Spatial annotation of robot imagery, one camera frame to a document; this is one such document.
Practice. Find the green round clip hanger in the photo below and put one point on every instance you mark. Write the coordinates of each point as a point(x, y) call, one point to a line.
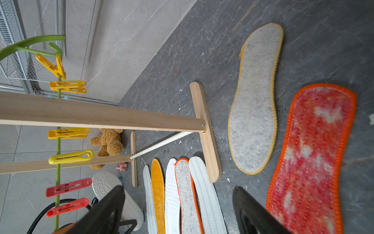
point(67, 205)

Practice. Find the blue-grey foam insole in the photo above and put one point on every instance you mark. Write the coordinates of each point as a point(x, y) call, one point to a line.
point(108, 188)

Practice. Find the red orange-edged insole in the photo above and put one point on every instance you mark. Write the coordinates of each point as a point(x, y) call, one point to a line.
point(303, 195)

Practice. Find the wooden clothes rack frame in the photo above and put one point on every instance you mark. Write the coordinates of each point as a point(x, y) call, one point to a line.
point(21, 109)

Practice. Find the grey felt yellow-edged insole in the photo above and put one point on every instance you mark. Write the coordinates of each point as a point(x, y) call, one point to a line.
point(253, 124)

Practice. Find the white foam insole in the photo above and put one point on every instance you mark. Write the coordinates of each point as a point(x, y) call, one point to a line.
point(172, 201)

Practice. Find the brown teddy bear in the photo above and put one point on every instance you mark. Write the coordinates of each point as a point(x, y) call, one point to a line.
point(109, 141)

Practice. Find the pink pig toy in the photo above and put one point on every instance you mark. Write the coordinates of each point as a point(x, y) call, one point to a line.
point(122, 166)

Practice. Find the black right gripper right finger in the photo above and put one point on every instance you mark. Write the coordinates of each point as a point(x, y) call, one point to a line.
point(252, 217)

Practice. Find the white wire mesh basket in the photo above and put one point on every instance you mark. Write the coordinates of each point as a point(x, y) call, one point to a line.
point(32, 59)

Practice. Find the grey striped insole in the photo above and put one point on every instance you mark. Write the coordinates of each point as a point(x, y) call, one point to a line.
point(150, 211)
point(210, 209)

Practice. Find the yellow fuzzy insole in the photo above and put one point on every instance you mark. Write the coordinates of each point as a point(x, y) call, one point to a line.
point(158, 187)

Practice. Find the grey felt orange-edged insole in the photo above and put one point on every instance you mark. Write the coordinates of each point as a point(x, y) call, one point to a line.
point(190, 215)

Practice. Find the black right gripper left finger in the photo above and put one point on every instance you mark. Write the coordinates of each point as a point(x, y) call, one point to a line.
point(105, 217)

